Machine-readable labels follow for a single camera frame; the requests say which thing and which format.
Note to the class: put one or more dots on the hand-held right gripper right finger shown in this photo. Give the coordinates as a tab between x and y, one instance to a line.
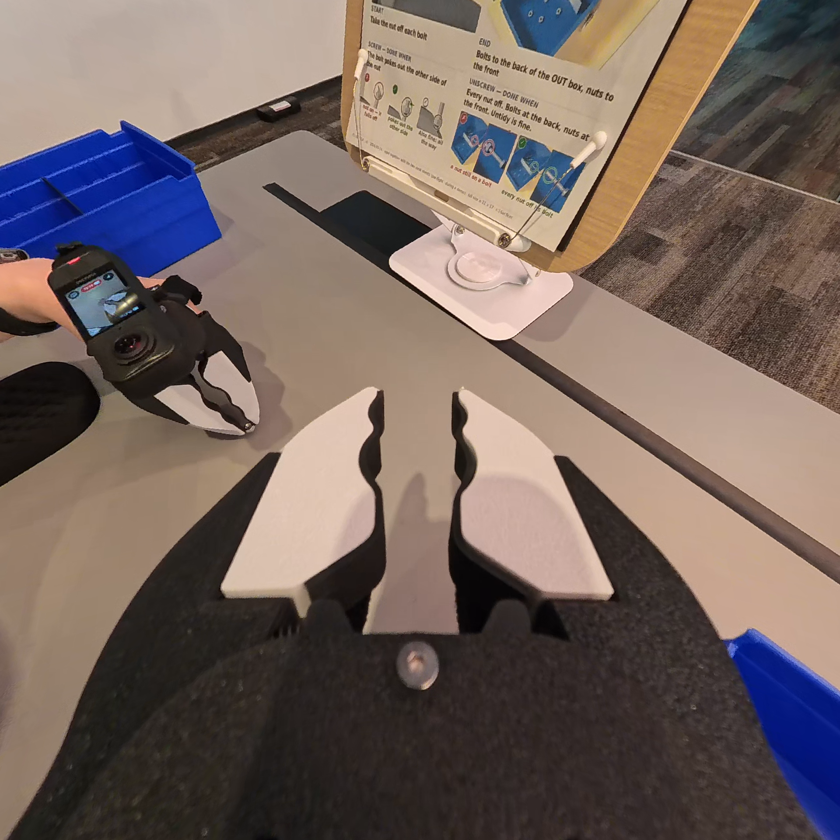
525	525

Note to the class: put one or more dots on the blue bin with divider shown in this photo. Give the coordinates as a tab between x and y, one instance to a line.
131	216

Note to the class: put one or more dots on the grey desk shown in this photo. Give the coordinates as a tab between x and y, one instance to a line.
328	315

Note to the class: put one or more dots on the light wooden board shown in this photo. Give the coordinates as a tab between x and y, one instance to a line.
663	131

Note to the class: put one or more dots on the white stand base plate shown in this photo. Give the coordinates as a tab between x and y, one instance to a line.
426	275

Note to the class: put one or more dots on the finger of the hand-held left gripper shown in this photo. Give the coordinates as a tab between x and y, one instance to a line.
233	387
190	407

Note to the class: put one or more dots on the black wristband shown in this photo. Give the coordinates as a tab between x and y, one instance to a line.
26	327

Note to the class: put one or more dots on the black floor power box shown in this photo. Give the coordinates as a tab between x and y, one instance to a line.
279	109

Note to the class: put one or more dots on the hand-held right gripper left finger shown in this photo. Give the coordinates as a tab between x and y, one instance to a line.
308	518

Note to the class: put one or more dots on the person's left hand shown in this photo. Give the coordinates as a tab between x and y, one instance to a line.
29	289

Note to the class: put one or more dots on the blue plastic bin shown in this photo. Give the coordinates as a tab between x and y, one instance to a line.
794	722

